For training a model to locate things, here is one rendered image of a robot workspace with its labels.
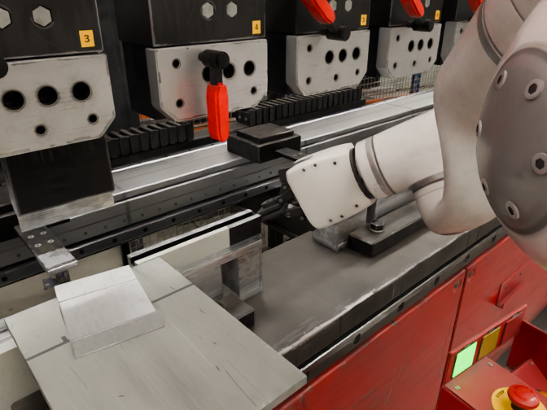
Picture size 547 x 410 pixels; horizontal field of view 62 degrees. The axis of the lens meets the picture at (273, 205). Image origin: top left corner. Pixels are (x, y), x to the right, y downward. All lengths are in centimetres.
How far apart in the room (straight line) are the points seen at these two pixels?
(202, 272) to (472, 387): 43
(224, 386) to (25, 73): 32
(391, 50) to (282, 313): 44
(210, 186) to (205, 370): 55
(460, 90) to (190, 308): 34
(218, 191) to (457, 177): 58
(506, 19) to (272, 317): 49
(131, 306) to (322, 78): 39
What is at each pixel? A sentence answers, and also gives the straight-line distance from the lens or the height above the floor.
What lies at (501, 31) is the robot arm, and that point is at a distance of 35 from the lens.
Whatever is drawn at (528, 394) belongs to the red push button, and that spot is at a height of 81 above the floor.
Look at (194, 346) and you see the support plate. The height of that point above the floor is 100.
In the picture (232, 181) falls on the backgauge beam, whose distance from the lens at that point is 96.
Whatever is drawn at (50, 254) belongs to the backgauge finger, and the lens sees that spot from 64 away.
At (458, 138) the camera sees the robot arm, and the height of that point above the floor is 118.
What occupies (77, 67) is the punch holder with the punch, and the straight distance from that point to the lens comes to 47.
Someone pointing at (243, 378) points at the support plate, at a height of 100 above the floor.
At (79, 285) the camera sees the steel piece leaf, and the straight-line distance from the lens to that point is 57.
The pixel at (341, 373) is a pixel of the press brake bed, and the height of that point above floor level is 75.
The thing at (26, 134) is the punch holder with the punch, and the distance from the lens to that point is 46.
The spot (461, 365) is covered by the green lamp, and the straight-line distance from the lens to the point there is 76.
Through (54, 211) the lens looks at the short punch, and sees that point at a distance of 54.
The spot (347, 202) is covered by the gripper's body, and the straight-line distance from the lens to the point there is 63.
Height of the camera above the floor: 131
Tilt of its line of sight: 26 degrees down
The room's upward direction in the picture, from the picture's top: straight up
